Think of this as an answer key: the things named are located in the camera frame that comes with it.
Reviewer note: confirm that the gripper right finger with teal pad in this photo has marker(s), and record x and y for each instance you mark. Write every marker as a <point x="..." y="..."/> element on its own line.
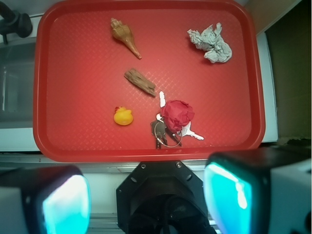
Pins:
<point x="267" y="190"/>

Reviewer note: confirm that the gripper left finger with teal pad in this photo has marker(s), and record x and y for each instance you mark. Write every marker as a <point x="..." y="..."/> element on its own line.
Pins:
<point x="48" y="200"/>

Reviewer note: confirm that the crumpled red paper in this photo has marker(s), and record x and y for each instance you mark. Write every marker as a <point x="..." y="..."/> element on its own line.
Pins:
<point x="177" y="114"/>

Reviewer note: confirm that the crumpled white paper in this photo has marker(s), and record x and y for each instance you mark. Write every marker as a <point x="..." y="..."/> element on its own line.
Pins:
<point x="212" y="43"/>

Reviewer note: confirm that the yellow rubber duck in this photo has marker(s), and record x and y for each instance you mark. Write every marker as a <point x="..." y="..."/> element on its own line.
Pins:
<point x="123" y="116"/>

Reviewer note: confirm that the red plastic tray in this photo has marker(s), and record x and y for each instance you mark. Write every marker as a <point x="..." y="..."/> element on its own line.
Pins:
<point x="79" y="80"/>

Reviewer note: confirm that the white appliance with glass door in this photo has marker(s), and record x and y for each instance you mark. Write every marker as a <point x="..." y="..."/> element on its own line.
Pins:
<point x="17" y="65"/>

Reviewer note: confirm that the brown wood piece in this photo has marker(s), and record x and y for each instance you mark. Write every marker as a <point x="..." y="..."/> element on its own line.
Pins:
<point x="140" y="81"/>

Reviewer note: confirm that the tan spiral seashell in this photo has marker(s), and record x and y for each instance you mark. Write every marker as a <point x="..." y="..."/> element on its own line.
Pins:
<point x="123" y="33"/>

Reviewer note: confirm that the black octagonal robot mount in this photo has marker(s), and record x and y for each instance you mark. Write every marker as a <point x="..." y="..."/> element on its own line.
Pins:
<point x="162" y="198"/>

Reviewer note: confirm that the silver keys on ring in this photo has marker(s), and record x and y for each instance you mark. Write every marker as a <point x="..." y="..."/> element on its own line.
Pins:
<point x="164" y="137"/>

